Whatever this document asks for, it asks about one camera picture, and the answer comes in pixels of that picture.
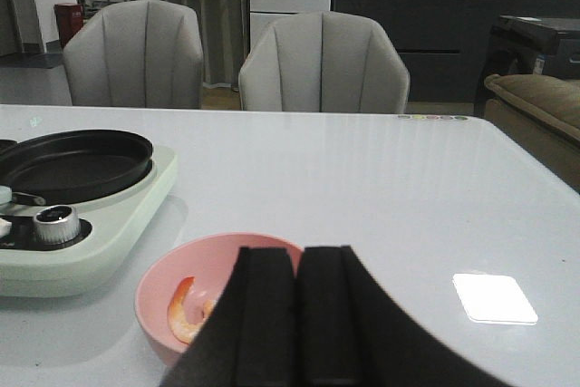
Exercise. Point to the right silver control knob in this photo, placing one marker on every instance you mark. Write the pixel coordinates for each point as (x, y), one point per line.
(56, 224)

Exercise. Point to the grey upholstered chair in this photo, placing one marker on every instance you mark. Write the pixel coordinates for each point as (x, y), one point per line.
(324, 62)
(137, 54)

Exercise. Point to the orange cooked shrimp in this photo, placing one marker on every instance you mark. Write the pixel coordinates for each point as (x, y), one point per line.
(180, 326)

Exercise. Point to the mint green breakfast maker base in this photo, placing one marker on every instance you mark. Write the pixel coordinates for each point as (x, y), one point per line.
(110, 228)

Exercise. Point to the dark side table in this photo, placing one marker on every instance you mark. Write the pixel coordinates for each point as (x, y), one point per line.
(526, 45)

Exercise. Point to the right grey upholstered chair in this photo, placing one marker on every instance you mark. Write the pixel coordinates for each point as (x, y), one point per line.
(324, 62)

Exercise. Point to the dark sideboard with white top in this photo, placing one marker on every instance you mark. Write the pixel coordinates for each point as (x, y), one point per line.
(444, 43)

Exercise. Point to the black round frying pan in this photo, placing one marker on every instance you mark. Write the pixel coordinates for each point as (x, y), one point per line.
(76, 166)

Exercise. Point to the pink plastic bowl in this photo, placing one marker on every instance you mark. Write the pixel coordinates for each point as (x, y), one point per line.
(200, 270)

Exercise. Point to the red trash bin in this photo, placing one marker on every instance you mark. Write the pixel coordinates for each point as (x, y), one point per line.
(69, 19)

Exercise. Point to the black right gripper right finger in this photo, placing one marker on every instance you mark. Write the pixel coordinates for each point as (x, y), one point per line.
(352, 333)

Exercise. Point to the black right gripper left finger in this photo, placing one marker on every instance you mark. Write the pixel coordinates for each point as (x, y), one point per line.
(249, 340)

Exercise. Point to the left grey upholstered chair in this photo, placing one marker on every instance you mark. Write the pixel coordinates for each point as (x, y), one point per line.
(137, 54)

